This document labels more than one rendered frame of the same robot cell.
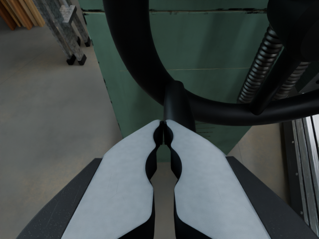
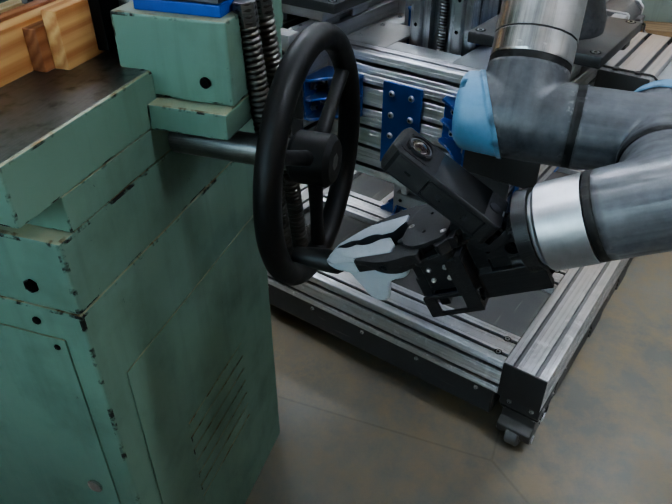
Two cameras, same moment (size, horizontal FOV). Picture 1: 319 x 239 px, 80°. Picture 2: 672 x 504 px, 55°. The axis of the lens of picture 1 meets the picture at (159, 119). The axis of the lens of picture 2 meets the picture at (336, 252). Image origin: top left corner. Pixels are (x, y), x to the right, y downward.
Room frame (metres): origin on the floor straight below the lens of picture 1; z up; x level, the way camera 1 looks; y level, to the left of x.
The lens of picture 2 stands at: (-0.14, 0.48, 1.15)
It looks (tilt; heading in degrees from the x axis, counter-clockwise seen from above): 36 degrees down; 293
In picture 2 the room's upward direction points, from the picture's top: straight up
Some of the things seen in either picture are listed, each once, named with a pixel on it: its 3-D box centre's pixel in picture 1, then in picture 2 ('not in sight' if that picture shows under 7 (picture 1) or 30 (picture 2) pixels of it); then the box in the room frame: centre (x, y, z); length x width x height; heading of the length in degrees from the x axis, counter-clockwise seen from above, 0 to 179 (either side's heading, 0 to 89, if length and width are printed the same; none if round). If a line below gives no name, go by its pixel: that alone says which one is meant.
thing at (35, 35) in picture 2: not in sight; (96, 21); (0.42, -0.12, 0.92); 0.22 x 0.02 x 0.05; 95
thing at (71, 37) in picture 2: not in sight; (101, 19); (0.40, -0.11, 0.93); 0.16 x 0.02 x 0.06; 95
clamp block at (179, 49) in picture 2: not in sight; (203, 39); (0.28, -0.14, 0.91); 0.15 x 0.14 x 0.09; 95
